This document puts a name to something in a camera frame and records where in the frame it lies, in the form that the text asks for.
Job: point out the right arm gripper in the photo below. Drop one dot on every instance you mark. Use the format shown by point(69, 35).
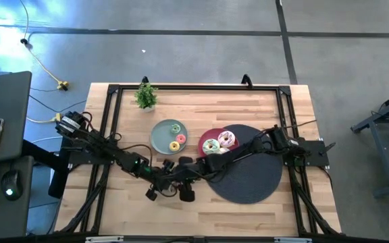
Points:
point(186, 161)

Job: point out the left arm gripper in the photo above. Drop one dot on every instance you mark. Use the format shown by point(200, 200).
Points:
point(186, 195)

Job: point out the small yellow sprinkled donut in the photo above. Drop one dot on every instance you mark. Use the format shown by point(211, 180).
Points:
point(171, 148)

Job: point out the teal donut black drizzle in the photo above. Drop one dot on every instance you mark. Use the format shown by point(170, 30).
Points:
point(206, 148)

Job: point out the small red sprinkled donut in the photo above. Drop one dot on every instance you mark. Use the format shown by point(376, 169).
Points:
point(178, 136)

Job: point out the small green iced donut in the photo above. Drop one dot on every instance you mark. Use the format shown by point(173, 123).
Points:
point(172, 126)

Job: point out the white donut blue drizzle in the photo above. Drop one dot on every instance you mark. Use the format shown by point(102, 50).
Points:
point(225, 150)

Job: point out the lilac donut black drizzle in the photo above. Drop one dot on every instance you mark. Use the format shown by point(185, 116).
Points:
point(231, 141)

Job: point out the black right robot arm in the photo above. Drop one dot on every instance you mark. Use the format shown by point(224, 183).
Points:
point(235, 157)

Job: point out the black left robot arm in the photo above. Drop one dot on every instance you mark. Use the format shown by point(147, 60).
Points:
point(106, 145)

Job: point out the teal round plate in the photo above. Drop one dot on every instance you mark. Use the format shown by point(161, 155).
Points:
point(162, 136)

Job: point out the red round plate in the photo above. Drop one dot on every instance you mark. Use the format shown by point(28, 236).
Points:
point(208, 135)

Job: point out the black round woven placemat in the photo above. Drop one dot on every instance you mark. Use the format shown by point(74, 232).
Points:
point(248, 182)

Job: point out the small potted green plant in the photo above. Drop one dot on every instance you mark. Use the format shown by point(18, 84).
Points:
point(145, 96)

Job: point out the black computer mouse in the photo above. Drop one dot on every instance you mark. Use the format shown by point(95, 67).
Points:
point(12, 182)

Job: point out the grey desk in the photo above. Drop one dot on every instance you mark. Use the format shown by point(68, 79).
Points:
point(8, 98)

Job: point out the dark grey metal cart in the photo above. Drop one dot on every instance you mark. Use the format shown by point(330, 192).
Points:
point(378, 158)

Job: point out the black aluminium table frame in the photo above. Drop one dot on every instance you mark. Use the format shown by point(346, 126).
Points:
point(198, 87)

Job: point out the black table-level camera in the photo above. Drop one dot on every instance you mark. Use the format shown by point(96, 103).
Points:
point(246, 81)

